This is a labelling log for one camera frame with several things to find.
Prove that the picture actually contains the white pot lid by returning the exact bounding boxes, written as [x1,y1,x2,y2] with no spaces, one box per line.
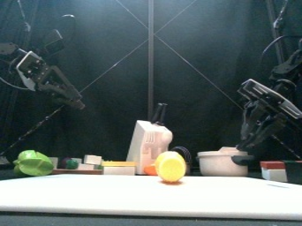
[196,146,249,157]

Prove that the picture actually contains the white toy pot black handle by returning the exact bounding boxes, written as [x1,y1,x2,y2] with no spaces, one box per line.
[196,151,255,177]

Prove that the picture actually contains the red and white block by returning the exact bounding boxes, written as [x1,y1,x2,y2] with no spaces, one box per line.
[259,161,288,183]

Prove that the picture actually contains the dark box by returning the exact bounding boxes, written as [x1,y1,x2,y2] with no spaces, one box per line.
[283,160,302,185]

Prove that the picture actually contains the purple toy food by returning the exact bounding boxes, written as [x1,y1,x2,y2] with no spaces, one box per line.
[57,157,72,170]

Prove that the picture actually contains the white toy block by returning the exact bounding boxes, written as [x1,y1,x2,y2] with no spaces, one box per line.
[82,154,102,166]
[76,162,96,171]
[48,156,60,170]

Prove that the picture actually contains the green toy ball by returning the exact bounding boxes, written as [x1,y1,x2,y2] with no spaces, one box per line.
[65,159,78,170]

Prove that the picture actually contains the green bell pepper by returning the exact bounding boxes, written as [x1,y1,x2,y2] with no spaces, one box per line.
[12,149,54,177]

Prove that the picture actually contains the yellow toy lemon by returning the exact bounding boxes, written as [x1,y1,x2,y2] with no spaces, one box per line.
[153,150,187,184]

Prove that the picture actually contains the brown wooden tray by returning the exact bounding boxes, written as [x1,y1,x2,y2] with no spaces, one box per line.
[52,168,104,176]

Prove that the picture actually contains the white knife block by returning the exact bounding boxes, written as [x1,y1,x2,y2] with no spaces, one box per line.
[125,119,175,176]

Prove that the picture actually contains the yellow and white block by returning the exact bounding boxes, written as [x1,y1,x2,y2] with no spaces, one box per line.
[101,161,136,177]

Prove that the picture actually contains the orange toy food piece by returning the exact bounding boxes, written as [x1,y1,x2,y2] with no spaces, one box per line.
[142,164,157,177]

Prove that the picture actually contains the white cutting board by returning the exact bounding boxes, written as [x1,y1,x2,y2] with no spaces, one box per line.
[0,173,302,222]

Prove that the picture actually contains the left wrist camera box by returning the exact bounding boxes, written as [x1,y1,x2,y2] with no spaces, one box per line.
[41,29,65,55]

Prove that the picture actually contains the black wire whisk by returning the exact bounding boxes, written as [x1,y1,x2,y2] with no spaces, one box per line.
[171,146,193,175]

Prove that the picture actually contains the black knife handle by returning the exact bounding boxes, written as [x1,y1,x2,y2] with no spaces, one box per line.
[157,102,168,126]
[150,103,163,124]

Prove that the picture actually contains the grey vertical frame pole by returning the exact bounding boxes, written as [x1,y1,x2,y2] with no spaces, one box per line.
[146,0,154,120]

